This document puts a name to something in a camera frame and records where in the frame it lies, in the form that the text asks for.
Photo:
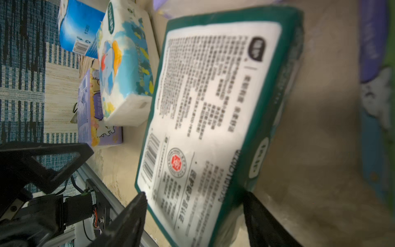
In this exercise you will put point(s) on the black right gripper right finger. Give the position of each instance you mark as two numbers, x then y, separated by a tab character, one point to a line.
262	227

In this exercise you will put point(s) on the purple tissue pack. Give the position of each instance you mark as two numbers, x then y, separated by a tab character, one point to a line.
90	120

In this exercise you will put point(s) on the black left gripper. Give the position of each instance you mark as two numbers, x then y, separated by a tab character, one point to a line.
45	217

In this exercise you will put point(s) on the blue wave tissue pack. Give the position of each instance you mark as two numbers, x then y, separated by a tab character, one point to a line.
78	24

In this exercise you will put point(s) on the light blue tissue pack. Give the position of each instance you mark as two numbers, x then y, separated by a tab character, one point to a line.
377	94

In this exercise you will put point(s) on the green Botare tissue pack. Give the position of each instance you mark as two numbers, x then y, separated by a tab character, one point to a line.
222	81

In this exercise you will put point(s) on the white blue floral tissue pack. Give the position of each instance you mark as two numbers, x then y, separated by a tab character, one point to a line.
128	60

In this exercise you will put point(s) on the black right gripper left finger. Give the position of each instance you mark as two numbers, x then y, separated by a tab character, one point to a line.
128	227

